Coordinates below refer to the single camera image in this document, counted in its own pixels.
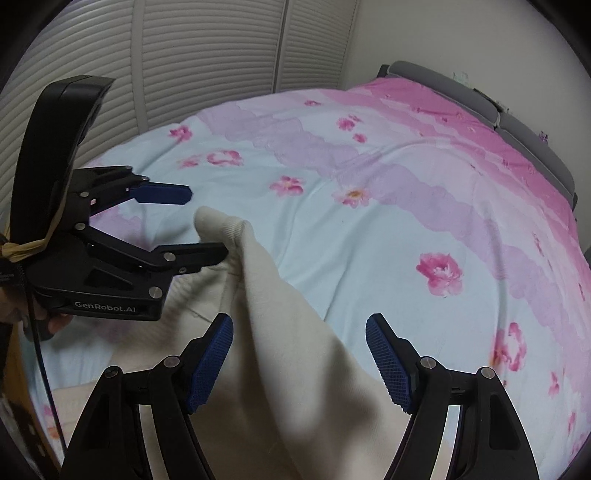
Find black cable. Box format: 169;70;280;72
25;265;65;462

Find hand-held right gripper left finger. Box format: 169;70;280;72
60;313;234;480

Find yellow rubber band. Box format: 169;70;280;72
1;203;70;265

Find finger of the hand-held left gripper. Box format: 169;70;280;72
73;165;193;228
75;223;230;291

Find cream pants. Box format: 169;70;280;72
51;205;462;480

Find white louvered wardrobe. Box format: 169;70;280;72
0;0;362;227

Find pink floral bed cover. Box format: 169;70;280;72
9;75;591;480

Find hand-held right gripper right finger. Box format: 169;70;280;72
366;313;541;480

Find grey padded headboard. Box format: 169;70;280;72
376;60;579;214

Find person's left hand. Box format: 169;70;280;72
0;290;70;343

